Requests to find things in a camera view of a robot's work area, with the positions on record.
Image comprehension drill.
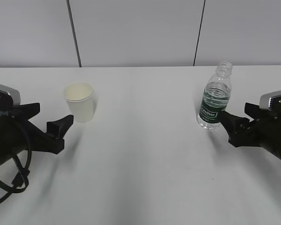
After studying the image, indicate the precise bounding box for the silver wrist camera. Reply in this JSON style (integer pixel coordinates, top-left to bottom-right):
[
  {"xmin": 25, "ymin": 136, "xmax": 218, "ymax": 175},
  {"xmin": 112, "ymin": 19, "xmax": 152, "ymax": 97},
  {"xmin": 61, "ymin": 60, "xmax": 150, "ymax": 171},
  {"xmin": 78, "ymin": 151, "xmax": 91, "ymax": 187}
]
[
  {"xmin": 259, "ymin": 90, "xmax": 281, "ymax": 113},
  {"xmin": 0, "ymin": 84, "xmax": 21, "ymax": 111}
]

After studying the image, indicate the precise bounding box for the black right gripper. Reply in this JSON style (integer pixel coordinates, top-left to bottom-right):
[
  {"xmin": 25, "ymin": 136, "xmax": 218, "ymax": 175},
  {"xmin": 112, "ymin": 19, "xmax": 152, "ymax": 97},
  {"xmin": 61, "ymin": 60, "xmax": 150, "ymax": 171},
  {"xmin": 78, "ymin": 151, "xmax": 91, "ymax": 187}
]
[{"xmin": 217, "ymin": 103, "xmax": 281, "ymax": 160}]

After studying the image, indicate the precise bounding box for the white paper cup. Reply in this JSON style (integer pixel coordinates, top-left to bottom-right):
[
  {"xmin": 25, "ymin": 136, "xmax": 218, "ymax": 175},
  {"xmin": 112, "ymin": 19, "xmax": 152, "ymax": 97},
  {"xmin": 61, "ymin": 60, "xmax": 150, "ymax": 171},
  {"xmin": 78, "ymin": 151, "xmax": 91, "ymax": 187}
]
[{"xmin": 64, "ymin": 82, "xmax": 95, "ymax": 123}]

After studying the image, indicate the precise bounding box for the clear water bottle green label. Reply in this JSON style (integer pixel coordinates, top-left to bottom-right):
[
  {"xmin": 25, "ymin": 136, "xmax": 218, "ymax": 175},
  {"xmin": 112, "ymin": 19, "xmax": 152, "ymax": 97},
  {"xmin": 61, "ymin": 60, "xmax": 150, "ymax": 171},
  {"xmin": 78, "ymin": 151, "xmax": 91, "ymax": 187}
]
[{"xmin": 197, "ymin": 61, "xmax": 233, "ymax": 130}]

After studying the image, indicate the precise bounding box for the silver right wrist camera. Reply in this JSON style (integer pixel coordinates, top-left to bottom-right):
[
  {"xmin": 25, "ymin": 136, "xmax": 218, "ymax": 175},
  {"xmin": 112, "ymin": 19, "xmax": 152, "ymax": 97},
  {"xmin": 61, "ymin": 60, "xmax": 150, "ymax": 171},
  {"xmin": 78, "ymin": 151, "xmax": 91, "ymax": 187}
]
[{"xmin": 259, "ymin": 90, "xmax": 281, "ymax": 113}]

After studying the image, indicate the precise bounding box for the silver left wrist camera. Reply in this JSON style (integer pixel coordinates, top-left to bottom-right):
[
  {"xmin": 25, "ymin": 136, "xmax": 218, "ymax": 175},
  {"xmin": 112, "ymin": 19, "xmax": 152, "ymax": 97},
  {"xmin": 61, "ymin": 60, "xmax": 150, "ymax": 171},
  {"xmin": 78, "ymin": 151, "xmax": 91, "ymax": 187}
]
[{"xmin": 0, "ymin": 84, "xmax": 21, "ymax": 111}]

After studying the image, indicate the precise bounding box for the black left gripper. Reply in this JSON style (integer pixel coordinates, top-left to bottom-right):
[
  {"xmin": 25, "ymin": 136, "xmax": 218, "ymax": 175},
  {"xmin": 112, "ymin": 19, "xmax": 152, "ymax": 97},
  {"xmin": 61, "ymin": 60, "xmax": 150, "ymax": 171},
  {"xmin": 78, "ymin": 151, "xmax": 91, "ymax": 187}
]
[{"xmin": 0, "ymin": 103, "xmax": 74, "ymax": 166}]

